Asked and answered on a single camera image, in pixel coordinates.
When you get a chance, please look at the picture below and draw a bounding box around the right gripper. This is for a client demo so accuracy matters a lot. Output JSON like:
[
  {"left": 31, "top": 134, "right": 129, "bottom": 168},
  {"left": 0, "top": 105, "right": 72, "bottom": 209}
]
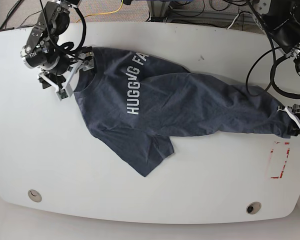
[{"left": 37, "top": 47, "right": 95, "bottom": 100}]

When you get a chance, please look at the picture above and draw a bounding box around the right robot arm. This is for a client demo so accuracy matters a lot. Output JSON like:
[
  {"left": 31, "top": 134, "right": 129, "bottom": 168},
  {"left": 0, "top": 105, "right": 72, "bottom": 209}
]
[{"left": 20, "top": 0, "right": 95, "bottom": 100}]

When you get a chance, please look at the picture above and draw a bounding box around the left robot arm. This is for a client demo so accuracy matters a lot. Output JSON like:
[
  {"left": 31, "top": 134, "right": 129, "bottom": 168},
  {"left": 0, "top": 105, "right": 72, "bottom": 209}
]
[{"left": 246, "top": 0, "right": 300, "bottom": 129}]

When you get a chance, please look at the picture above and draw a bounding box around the left table grommet hole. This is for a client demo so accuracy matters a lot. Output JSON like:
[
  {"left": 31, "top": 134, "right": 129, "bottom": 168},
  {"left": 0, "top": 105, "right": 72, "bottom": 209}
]
[{"left": 27, "top": 189, "right": 42, "bottom": 203}]

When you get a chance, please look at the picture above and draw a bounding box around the red tape rectangle marking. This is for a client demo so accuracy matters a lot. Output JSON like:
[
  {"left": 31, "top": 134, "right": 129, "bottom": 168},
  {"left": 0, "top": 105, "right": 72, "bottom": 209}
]
[{"left": 267, "top": 141, "right": 290, "bottom": 179}]

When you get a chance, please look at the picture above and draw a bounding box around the right table grommet hole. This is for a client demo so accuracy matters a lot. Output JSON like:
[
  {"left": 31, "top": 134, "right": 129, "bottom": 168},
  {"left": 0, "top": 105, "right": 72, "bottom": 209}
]
[{"left": 246, "top": 201, "right": 262, "bottom": 215}]

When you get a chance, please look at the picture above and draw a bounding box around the dark blue t-shirt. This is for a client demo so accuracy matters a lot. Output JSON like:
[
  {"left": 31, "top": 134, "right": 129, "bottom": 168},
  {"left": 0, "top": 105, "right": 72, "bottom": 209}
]
[{"left": 74, "top": 47, "right": 300, "bottom": 177}]

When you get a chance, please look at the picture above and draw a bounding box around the table grommet hole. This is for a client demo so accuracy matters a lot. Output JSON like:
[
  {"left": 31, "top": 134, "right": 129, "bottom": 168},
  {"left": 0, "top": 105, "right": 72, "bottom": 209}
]
[
  {"left": 27, "top": 189, "right": 42, "bottom": 203},
  {"left": 246, "top": 201, "right": 262, "bottom": 215}
]

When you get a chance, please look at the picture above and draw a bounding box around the yellow cable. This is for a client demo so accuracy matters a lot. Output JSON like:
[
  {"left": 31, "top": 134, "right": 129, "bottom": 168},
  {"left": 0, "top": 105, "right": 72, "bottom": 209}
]
[{"left": 76, "top": 0, "right": 123, "bottom": 22}]

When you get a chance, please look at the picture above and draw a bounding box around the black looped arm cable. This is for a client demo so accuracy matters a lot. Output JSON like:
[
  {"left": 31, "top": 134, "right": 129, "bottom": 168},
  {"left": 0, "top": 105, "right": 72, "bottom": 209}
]
[{"left": 245, "top": 43, "right": 300, "bottom": 98}]

